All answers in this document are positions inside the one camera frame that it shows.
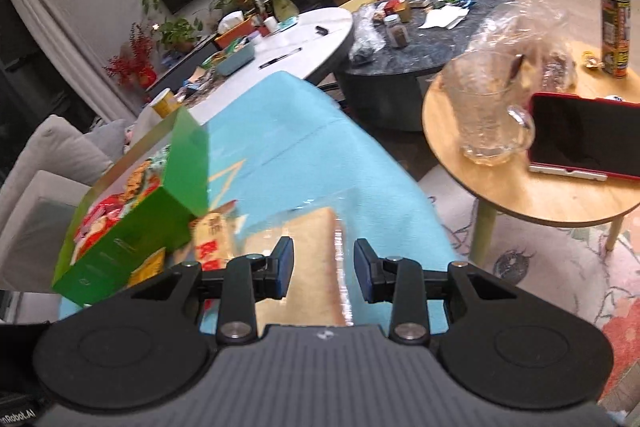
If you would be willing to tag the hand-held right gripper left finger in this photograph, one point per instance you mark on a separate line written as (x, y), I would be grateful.
(285, 264)

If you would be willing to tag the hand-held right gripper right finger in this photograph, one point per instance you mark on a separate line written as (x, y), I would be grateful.
(362, 272)

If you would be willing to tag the sliced bread bag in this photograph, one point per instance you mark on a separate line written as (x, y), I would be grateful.
(315, 257)

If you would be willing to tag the yellow rice cracker packet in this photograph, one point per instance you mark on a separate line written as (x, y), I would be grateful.
(212, 237)

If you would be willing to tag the small orange snack packet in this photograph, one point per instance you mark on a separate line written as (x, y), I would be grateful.
(150, 264)

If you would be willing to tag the green cardboard box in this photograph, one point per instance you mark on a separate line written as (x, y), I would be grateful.
(125, 247)

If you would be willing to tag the red yellow cracker packet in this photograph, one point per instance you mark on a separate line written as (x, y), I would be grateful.
(135, 182)

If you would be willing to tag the round wooden table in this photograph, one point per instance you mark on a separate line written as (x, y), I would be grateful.
(500, 187)

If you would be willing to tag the patterned rug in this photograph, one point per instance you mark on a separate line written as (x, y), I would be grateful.
(550, 267)

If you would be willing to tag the glass mug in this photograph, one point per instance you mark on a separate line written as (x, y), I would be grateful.
(480, 117)

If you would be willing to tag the yellow can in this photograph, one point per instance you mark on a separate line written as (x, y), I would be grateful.
(164, 104)

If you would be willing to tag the pile of small packets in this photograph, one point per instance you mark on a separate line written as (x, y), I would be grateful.
(200, 79)

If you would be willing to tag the black pen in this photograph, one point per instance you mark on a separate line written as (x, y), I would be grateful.
(280, 58)

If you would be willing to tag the blue-grey basket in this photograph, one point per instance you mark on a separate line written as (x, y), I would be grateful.
(237, 59)

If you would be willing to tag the dark round marble table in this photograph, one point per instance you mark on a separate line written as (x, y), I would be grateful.
(400, 57)

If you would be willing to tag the white oval table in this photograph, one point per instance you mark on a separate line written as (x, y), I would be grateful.
(310, 42)

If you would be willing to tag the white phone stand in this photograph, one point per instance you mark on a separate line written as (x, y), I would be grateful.
(565, 172)

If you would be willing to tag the grey sofa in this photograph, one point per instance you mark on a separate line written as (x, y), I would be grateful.
(40, 187)

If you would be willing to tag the orange tissue box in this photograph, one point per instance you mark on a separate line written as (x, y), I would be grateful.
(235, 32)

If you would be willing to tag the white cup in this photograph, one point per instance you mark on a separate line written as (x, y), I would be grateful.
(270, 26)

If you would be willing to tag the spice jar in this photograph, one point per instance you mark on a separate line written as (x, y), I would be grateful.
(397, 34)

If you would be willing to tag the red berry plant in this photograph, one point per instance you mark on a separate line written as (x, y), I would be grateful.
(132, 67)

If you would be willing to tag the red phone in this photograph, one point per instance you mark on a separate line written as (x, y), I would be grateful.
(585, 137)

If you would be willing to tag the small red box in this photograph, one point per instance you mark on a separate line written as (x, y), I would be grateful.
(400, 9)

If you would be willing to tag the white paper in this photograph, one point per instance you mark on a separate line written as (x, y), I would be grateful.
(442, 17)

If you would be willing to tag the clear plastic food bag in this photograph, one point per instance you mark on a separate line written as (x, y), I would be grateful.
(545, 32)

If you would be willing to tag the white curtain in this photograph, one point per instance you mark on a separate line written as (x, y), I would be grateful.
(55, 37)

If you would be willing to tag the tall printed can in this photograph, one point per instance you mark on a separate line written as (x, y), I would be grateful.
(615, 32)

